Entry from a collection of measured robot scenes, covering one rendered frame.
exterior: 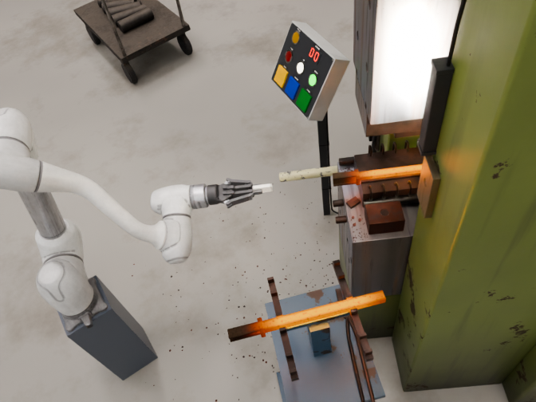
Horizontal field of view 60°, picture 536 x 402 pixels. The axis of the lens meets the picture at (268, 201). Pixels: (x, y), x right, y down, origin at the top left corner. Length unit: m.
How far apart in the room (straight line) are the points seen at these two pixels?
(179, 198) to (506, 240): 1.04
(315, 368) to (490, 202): 0.80
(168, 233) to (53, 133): 2.51
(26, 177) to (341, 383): 1.15
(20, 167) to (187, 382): 1.40
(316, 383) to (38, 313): 1.88
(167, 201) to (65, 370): 1.36
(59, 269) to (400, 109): 1.34
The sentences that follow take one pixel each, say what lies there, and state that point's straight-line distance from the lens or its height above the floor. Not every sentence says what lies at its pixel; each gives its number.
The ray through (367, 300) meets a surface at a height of 1.04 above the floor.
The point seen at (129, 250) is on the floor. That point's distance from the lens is 2.96.
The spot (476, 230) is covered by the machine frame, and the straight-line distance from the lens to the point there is 1.18.
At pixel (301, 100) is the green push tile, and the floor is 1.00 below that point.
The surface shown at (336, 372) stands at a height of 0.76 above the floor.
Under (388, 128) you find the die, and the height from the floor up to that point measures 1.29.
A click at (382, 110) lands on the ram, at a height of 1.42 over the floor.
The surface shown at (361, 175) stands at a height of 1.01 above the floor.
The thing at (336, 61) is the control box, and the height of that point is 1.19.
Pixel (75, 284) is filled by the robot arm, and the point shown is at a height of 0.80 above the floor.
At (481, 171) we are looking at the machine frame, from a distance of 1.01.
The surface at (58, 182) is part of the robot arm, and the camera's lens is 1.58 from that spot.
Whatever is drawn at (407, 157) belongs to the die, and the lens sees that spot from 1.77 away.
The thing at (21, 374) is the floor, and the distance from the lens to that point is 2.90.
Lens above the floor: 2.29
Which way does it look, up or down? 52 degrees down
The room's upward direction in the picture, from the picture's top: 12 degrees counter-clockwise
